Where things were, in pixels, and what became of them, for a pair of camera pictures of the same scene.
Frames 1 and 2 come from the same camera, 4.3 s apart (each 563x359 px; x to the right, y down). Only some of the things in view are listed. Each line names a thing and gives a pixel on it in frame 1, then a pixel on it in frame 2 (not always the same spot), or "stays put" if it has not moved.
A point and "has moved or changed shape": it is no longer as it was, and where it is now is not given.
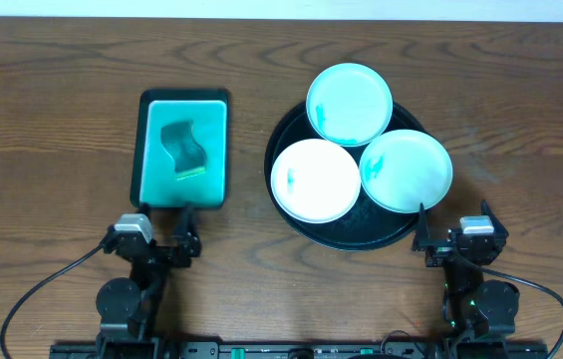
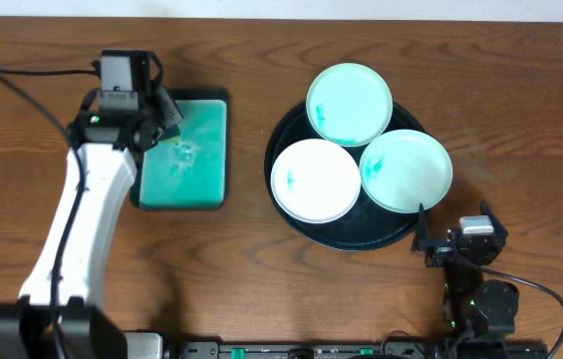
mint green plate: x=349 y=104 stays put
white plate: x=315 y=181 stays put
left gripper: x=162 y=252 → x=165 y=111
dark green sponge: x=188 y=155 has moved or changed shape
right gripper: x=437 y=248 stays put
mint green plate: x=405 y=169 stays put
